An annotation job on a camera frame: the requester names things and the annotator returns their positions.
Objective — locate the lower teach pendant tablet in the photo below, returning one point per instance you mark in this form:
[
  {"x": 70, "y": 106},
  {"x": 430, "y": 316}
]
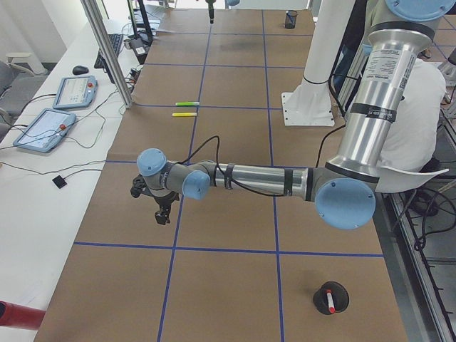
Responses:
[{"x": 46, "y": 131}]

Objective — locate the black computer mouse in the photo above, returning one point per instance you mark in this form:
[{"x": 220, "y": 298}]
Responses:
[{"x": 80, "y": 70}]

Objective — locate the green highlighter pen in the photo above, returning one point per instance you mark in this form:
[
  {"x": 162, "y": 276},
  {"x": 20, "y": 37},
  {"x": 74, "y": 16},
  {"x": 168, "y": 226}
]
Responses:
[{"x": 187, "y": 104}]

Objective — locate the grey office chair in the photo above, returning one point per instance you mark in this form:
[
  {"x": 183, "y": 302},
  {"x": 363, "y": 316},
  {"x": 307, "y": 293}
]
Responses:
[{"x": 18, "y": 86}]

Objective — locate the person in white shirt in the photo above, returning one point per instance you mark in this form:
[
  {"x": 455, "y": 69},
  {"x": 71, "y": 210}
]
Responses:
[{"x": 413, "y": 117}]

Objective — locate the aluminium frame post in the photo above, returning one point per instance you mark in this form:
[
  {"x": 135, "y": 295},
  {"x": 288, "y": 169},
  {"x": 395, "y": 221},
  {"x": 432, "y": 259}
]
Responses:
[{"x": 95, "y": 20}]

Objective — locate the small black square puck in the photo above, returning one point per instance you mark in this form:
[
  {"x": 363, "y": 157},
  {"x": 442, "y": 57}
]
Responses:
[{"x": 59, "y": 181}]

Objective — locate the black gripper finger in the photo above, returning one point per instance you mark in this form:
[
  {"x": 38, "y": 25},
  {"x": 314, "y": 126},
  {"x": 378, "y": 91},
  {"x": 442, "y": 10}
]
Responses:
[
  {"x": 159, "y": 217},
  {"x": 166, "y": 214}
]

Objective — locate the red cylindrical object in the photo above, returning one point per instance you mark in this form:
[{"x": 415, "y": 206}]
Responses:
[{"x": 23, "y": 317}]

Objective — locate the yellow highlighter pen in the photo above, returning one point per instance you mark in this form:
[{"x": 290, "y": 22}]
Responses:
[{"x": 184, "y": 115}]

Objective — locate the teach pendant tablet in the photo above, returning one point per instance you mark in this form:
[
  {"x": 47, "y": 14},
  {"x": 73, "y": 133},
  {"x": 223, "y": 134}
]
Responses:
[
  {"x": 75, "y": 92},
  {"x": 46, "y": 131}
]

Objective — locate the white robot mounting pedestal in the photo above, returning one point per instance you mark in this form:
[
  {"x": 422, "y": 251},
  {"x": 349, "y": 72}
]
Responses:
[{"x": 310, "y": 103}]

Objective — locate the black mesh pen cup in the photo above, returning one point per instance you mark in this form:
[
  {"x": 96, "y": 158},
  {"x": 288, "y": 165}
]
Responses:
[
  {"x": 290, "y": 19},
  {"x": 340, "y": 297}
]

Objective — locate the upper teach pendant tablet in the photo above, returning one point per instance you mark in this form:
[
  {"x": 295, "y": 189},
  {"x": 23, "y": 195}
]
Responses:
[{"x": 75, "y": 92}]

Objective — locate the red whiteboard marker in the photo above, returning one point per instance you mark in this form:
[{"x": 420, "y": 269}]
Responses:
[{"x": 330, "y": 303}]

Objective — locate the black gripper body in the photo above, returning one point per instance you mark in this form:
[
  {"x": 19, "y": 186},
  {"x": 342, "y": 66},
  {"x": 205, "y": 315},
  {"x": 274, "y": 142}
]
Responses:
[{"x": 164, "y": 201}]

